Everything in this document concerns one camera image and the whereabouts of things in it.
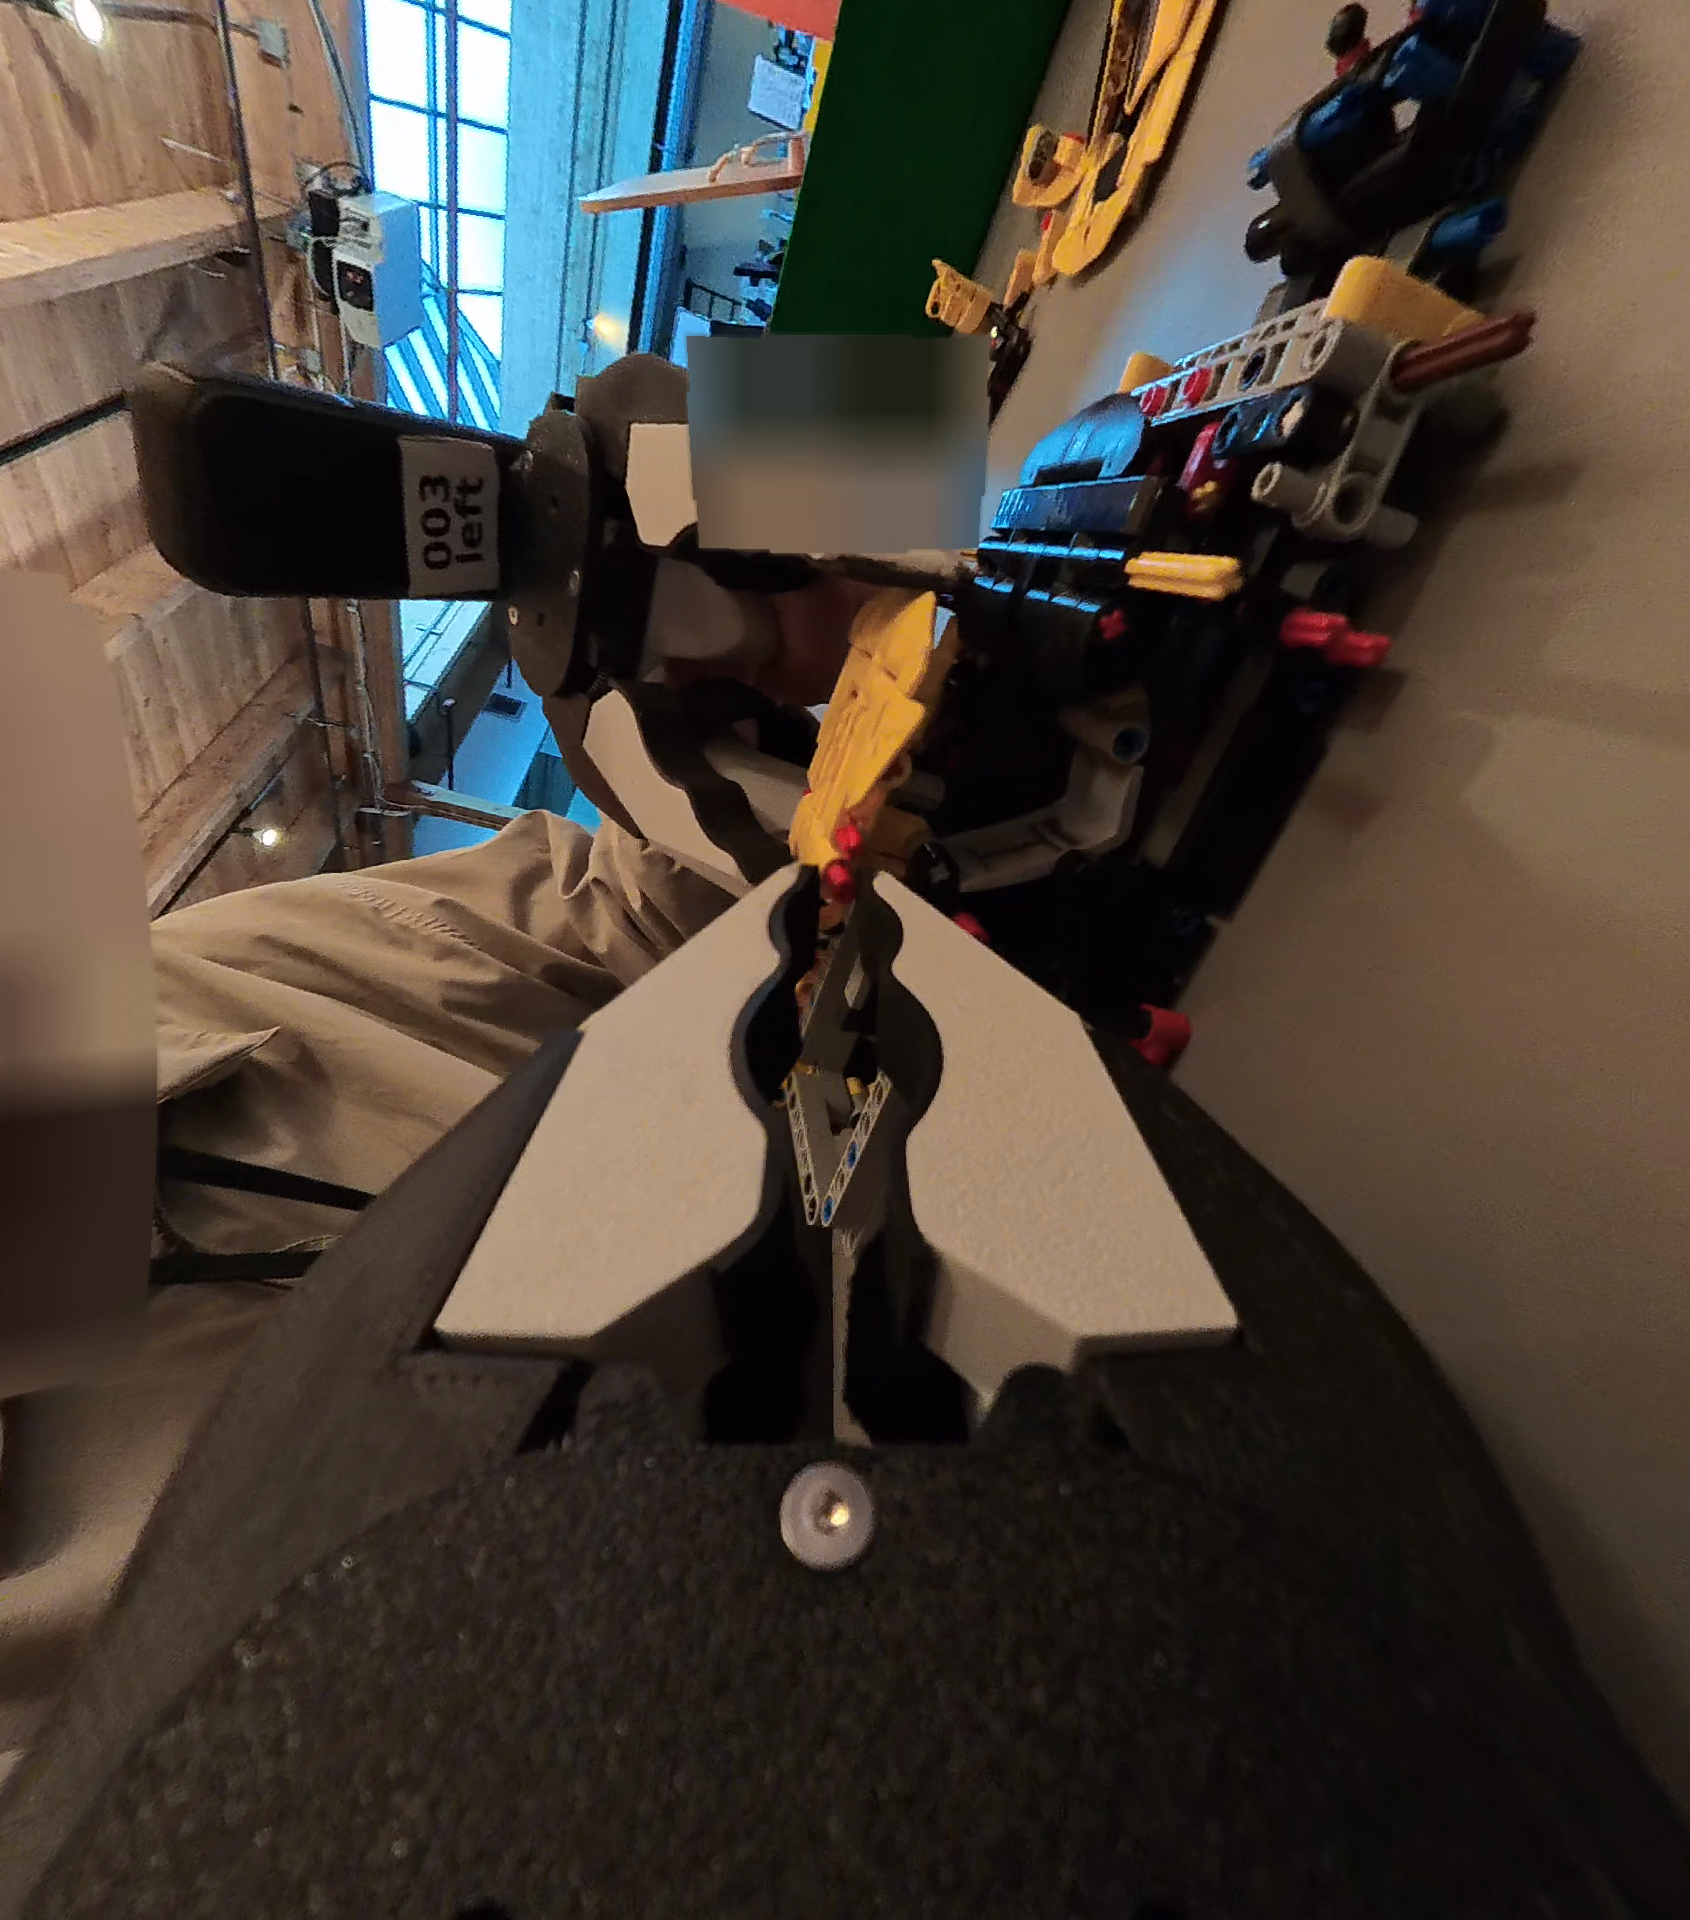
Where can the yellow toy car hood panel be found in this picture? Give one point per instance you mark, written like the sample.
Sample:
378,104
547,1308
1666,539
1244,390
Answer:
1131,121

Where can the small yellow toy piece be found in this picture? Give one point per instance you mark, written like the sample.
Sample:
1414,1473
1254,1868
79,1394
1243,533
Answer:
957,294

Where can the person's left hand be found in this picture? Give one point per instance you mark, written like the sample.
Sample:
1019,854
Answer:
817,647

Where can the grey desk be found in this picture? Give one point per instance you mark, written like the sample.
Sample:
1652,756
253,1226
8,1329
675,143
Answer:
1566,1050

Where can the yellow toy fender subassembly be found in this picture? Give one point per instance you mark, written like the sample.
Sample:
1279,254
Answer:
882,707

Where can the grey angled toy beam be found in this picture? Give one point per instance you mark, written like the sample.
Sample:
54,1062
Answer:
840,1157

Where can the yellow toy car chassis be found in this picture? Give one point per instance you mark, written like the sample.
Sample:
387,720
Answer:
1176,600

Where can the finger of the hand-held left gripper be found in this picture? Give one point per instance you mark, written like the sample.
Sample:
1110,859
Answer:
660,486
696,787

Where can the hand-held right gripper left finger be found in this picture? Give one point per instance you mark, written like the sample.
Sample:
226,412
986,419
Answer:
637,1187

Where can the green plastic bin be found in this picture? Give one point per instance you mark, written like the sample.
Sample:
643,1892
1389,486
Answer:
921,150

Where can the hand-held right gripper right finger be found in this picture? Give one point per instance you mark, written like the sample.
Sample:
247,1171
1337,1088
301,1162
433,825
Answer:
1070,1187

